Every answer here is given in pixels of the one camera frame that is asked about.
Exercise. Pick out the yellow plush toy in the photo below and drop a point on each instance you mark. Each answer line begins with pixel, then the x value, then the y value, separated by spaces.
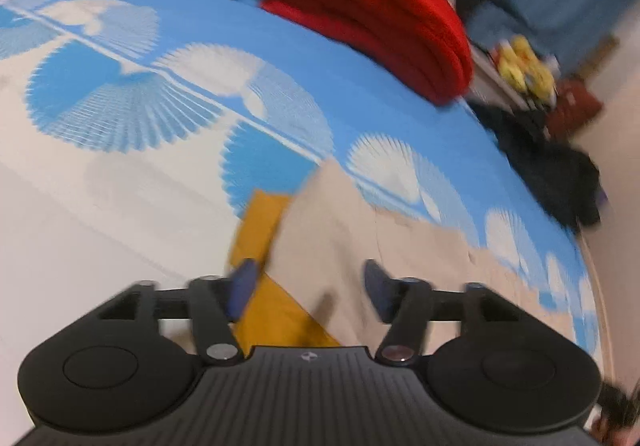
pixel 540 79
pixel 517 56

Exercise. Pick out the blue and white printed bedsheet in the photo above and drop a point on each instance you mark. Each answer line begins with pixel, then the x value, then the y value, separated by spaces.
pixel 125 125

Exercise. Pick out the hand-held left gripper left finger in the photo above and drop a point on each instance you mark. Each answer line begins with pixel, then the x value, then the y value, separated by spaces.
pixel 244 285

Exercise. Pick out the beige and yellow hooded jacket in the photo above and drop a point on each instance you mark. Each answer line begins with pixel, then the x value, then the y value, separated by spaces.
pixel 350 236

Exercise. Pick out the maroon pillow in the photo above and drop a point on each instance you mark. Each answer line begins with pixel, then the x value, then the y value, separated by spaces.
pixel 575 105

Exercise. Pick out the red folded blanket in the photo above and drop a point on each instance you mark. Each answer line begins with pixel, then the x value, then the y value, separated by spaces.
pixel 380 10

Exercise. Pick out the black garment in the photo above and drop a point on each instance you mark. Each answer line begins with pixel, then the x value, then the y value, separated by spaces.
pixel 550 170

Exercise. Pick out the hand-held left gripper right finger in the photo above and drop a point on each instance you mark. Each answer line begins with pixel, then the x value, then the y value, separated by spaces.
pixel 378 284

